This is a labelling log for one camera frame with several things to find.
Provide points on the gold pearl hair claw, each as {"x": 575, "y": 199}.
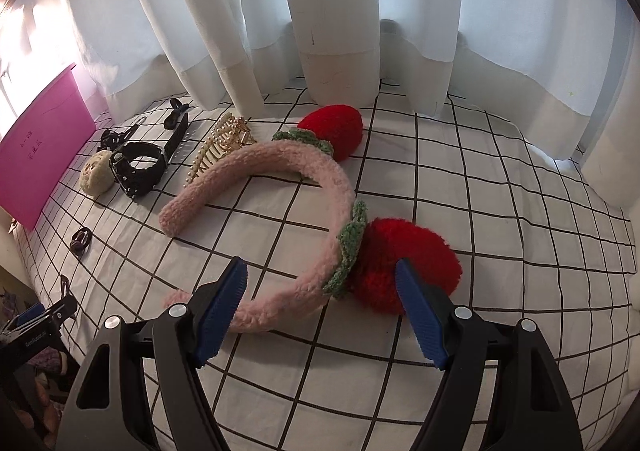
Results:
{"x": 220, "y": 146}

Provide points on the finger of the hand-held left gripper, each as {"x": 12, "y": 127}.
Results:
{"x": 55, "y": 313}

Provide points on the white curtain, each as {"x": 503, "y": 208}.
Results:
{"x": 350, "y": 6}

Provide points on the white black checked bedsheet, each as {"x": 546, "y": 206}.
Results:
{"x": 450, "y": 171}

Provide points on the pink plastic storage box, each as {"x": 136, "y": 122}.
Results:
{"x": 40, "y": 156}

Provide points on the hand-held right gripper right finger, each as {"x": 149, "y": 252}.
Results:
{"x": 420, "y": 316}

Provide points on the black sport watch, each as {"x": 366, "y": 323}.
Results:
{"x": 127, "y": 171}

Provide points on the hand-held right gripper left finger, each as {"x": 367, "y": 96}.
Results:
{"x": 222, "y": 311}

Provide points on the pink fuzzy strawberry headband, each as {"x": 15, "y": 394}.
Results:
{"x": 310, "y": 166}

